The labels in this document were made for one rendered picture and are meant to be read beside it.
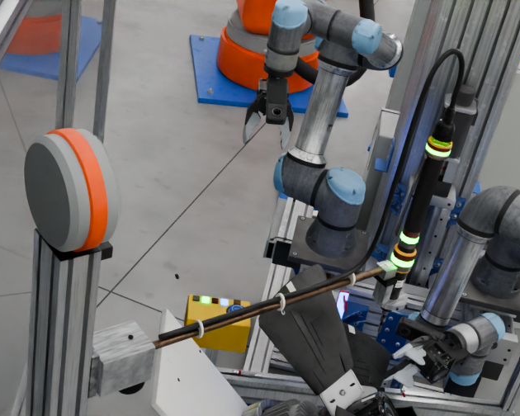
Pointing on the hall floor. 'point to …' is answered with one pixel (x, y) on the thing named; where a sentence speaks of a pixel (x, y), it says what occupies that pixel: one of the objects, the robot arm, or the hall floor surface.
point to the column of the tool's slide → (61, 328)
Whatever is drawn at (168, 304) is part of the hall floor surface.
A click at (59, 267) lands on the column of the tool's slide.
